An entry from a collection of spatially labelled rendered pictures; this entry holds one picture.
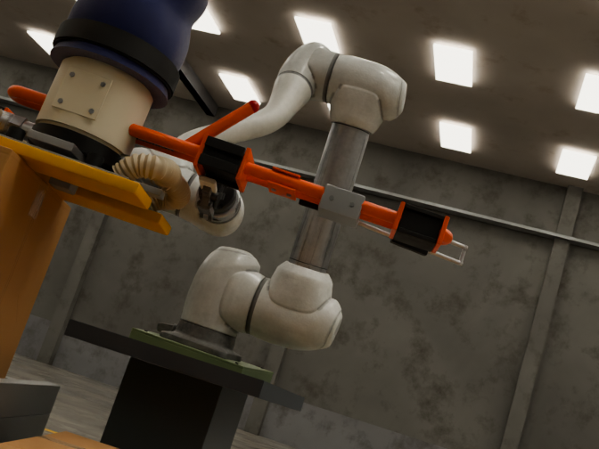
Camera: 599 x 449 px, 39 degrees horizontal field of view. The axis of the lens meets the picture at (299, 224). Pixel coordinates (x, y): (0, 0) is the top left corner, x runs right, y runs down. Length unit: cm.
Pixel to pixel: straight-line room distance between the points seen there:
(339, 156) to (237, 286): 41
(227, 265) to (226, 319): 13
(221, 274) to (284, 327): 21
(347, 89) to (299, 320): 59
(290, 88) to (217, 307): 57
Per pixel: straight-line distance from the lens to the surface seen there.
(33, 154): 138
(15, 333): 166
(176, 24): 152
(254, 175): 142
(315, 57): 217
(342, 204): 140
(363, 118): 211
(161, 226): 152
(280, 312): 209
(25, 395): 159
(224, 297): 212
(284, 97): 206
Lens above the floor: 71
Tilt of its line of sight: 12 degrees up
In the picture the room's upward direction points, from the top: 18 degrees clockwise
